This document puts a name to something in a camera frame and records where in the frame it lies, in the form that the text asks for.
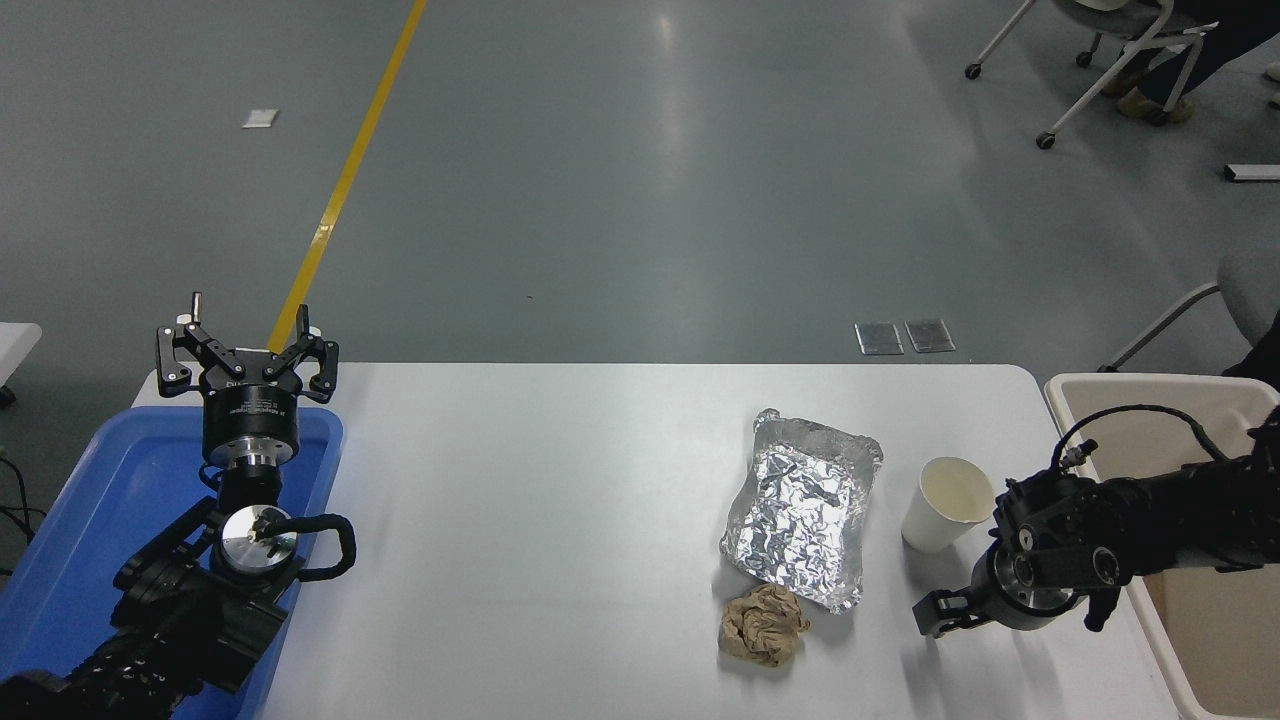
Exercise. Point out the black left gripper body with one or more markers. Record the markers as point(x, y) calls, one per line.
point(250, 415)

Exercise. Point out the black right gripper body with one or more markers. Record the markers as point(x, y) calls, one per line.
point(1020, 590)

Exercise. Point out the white paper cup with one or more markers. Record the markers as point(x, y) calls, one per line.
point(945, 505)

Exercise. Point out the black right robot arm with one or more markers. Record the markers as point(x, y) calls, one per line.
point(1150, 515)

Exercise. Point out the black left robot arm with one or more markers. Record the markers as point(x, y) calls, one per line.
point(170, 610)

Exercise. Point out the crumpled silver foil tray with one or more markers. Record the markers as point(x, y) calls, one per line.
point(800, 505)

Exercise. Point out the crumpled tan paper ball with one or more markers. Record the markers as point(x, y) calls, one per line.
point(762, 625)

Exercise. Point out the blue plastic tray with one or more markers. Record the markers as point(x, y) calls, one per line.
point(90, 500)

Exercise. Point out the small white side table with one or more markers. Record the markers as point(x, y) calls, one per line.
point(15, 345)

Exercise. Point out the large pale plastic bin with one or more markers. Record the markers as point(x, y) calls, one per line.
point(1215, 640)

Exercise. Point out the silver floor plate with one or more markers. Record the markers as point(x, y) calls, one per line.
point(930, 335)
point(879, 338)

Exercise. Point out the person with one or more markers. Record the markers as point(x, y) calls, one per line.
point(1265, 360)
point(1200, 55)

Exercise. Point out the white flat bar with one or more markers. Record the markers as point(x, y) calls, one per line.
point(1252, 172)

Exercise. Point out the white-framed wheeled chair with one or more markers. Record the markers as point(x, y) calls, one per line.
point(1120, 30)

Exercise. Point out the grey chair with metal frame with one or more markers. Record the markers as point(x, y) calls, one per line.
point(1250, 285)

